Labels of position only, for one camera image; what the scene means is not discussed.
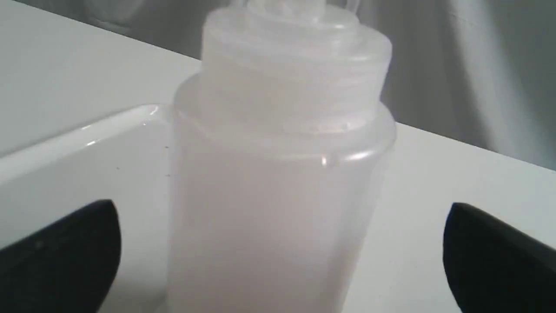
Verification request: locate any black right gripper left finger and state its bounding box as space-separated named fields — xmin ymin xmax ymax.
xmin=0 ymin=200 xmax=122 ymax=313

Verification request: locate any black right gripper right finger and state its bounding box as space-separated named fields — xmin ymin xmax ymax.
xmin=443 ymin=203 xmax=556 ymax=313

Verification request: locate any translucent squeeze bottle amber liquid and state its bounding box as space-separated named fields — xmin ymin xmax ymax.
xmin=166 ymin=0 xmax=397 ymax=313

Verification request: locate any white plastic tray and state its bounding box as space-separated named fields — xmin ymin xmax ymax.
xmin=0 ymin=104 xmax=171 ymax=313

